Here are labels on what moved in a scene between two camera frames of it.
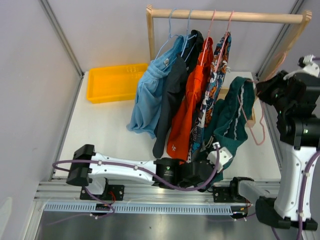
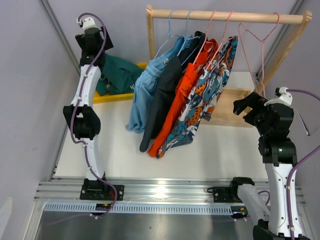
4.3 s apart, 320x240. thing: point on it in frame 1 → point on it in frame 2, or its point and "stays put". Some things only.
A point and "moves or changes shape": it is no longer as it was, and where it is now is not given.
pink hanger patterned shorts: (218, 71) → (223, 39)
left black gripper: (214, 169) → (82, 41)
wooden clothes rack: (301, 19) stays put
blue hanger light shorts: (170, 36) stays put
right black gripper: (264, 89) → (253, 100)
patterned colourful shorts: (218, 65) moves or changes shape
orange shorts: (179, 142) → (190, 76)
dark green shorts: (229, 117) → (117, 76)
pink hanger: (272, 71) → (263, 40)
